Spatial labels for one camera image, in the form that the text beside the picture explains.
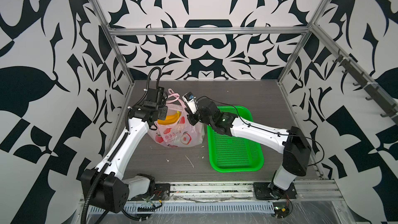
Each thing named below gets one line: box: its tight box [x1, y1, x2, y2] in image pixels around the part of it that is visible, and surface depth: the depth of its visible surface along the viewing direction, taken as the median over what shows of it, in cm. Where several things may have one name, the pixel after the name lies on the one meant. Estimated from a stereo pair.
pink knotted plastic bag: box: [148, 89, 205, 148], surface depth 83 cm
